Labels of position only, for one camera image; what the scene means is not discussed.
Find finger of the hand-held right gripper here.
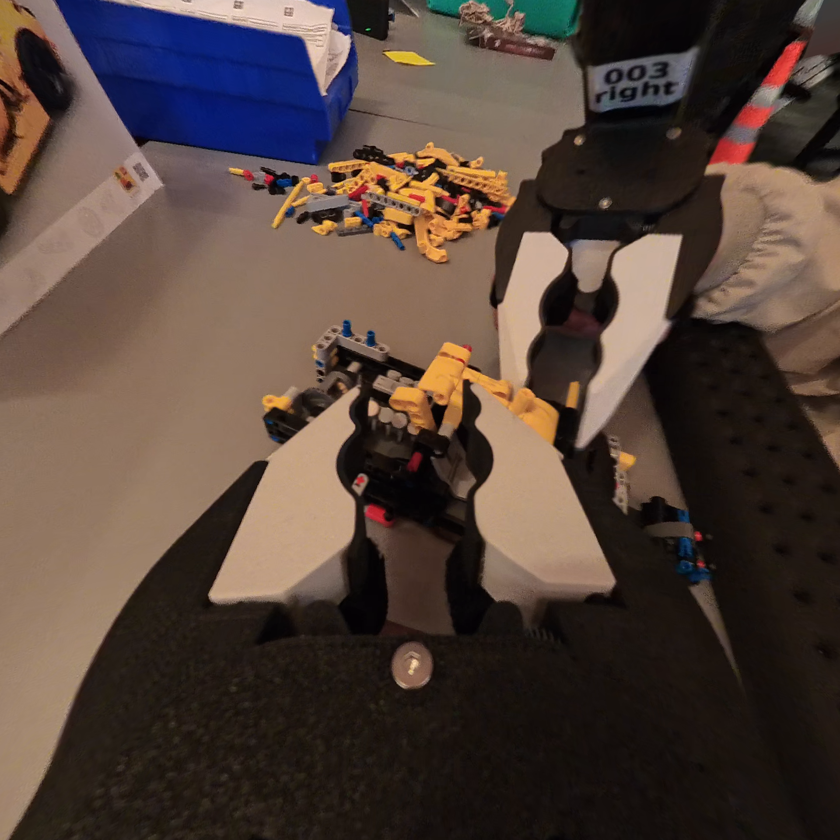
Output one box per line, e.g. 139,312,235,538
495,230,571,389
572,233,685,450

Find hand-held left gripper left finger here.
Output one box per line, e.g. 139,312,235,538
209,387,388,634

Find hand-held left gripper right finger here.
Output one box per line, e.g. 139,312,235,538
446,379,618,634

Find yellow black brick subassembly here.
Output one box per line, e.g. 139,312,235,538
388,341,581,446

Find black brick car chassis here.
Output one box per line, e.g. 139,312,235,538
262,318,715,586

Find pile of bricks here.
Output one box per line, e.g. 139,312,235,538
227,141,518,265

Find person's right forearm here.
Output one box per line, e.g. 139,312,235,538
689,161,840,398

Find grey desk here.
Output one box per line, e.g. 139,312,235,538
0,13,742,821

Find orange traffic cone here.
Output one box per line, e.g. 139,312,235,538
709,36,809,166

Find wooden puzzle model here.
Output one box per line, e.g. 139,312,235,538
458,0,559,61

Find teal fabric bin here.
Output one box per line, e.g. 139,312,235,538
427,0,581,39

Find black box with green light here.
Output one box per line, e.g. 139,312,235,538
346,0,393,42

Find white printed paper sheets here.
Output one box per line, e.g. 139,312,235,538
125,0,353,96

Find blue plastic bin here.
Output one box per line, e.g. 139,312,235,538
54,0,360,166

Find instruction booklet with car picture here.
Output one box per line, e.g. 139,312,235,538
0,0,164,337

